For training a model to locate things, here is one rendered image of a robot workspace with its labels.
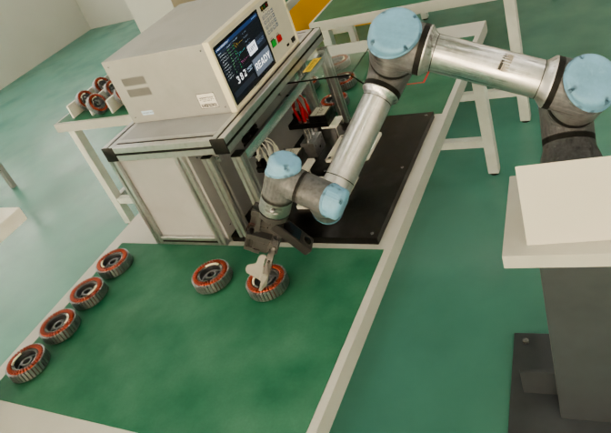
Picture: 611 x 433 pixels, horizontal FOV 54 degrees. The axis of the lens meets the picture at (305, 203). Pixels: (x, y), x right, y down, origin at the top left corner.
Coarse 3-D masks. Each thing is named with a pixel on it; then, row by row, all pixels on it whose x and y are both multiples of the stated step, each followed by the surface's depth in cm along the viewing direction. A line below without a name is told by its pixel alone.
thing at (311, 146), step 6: (318, 132) 201; (312, 138) 199; (318, 138) 199; (300, 144) 198; (306, 144) 197; (312, 144) 196; (318, 144) 199; (324, 144) 203; (306, 150) 199; (312, 150) 198; (318, 150) 199; (312, 156) 200
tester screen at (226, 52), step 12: (252, 24) 168; (240, 36) 162; (252, 36) 167; (216, 48) 153; (228, 48) 158; (240, 48) 162; (228, 60) 158; (240, 60) 162; (228, 72) 158; (252, 72) 167; (264, 72) 172; (240, 84) 162; (252, 84) 167; (240, 96) 162
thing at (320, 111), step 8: (312, 112) 192; (320, 112) 190; (328, 112) 190; (296, 120) 197; (312, 120) 191; (320, 120) 189; (328, 120) 189; (336, 120) 191; (296, 128) 195; (304, 128) 194; (312, 128) 200
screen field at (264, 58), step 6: (264, 48) 173; (258, 54) 170; (264, 54) 173; (270, 54) 176; (252, 60) 167; (258, 60) 170; (264, 60) 173; (270, 60) 176; (258, 66) 170; (264, 66) 172; (258, 72) 170
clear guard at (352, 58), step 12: (324, 48) 194; (336, 48) 190; (348, 48) 187; (360, 48) 183; (324, 60) 185; (336, 60) 182; (348, 60) 179; (360, 60) 176; (300, 72) 184; (312, 72) 180; (324, 72) 177; (336, 72) 174; (348, 72) 171; (360, 72) 172
